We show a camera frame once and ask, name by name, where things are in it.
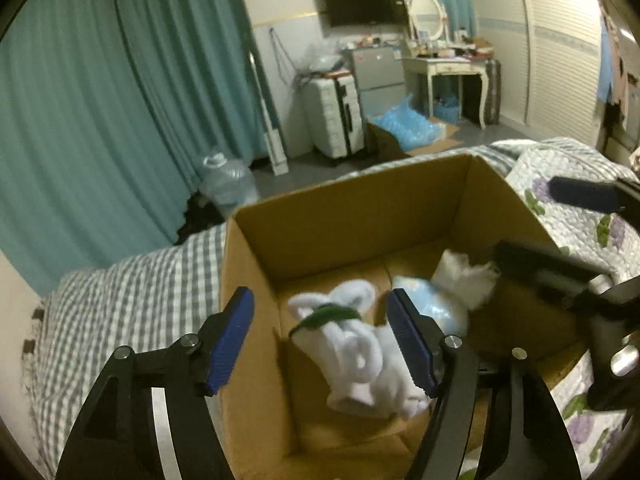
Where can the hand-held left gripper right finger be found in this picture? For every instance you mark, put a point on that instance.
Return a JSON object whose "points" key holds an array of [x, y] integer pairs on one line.
{"points": [[411, 342]]}

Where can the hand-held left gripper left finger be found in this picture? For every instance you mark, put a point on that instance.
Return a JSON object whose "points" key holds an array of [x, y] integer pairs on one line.
{"points": [[231, 342]]}

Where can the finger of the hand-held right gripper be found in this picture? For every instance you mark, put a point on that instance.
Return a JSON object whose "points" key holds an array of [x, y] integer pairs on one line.
{"points": [[582, 194], [537, 265]]}

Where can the white plush bunny green ribbon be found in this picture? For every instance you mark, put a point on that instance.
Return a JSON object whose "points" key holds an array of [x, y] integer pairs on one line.
{"points": [[357, 355]]}

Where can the white and light-blue plush toy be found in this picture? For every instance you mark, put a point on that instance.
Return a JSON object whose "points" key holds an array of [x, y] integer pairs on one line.
{"points": [[450, 292]]}

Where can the large cardboard box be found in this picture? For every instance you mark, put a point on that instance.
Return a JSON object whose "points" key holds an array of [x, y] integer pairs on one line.
{"points": [[345, 220]]}

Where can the floral quilted bedspread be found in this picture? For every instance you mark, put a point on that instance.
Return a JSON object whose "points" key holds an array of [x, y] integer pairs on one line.
{"points": [[565, 157]]}

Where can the grey plaid bedsheet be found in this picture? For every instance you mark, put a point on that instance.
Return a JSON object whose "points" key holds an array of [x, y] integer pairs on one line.
{"points": [[135, 305]]}

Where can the hanging clothes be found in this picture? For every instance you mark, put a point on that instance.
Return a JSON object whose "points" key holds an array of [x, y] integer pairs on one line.
{"points": [[612, 60]]}

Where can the white louvred wardrobe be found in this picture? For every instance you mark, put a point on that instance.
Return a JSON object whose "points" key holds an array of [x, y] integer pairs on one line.
{"points": [[560, 50]]}

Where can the blue plastic bag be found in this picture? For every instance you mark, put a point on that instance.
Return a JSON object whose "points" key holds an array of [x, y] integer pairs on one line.
{"points": [[446, 108]]}

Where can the clear water jug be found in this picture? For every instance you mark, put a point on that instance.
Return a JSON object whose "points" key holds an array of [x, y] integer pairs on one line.
{"points": [[227, 180]]}

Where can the white dressing table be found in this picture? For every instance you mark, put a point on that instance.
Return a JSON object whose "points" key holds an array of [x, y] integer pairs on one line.
{"points": [[445, 66]]}

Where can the blue bubble wrap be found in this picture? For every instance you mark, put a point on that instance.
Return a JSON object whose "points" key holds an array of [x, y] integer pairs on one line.
{"points": [[407, 122]]}

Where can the small cardboard box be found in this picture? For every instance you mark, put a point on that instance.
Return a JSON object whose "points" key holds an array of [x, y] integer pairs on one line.
{"points": [[387, 142]]}

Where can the white folded board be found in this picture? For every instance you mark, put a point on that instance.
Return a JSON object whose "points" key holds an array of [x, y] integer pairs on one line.
{"points": [[272, 130]]}

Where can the grey mini fridge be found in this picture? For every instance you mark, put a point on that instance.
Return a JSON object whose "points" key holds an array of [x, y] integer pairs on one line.
{"points": [[377, 72]]}

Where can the white ribbed suitcase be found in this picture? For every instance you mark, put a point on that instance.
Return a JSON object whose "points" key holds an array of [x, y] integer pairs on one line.
{"points": [[327, 115]]}

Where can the white oval vanity mirror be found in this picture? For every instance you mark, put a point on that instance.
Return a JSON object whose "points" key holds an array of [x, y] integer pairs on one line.
{"points": [[426, 7]]}

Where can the clear plastic bag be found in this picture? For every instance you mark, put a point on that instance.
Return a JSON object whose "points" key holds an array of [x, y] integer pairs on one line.
{"points": [[322, 60]]}

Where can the black wall television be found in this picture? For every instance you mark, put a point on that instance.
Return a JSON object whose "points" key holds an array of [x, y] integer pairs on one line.
{"points": [[362, 2]]}

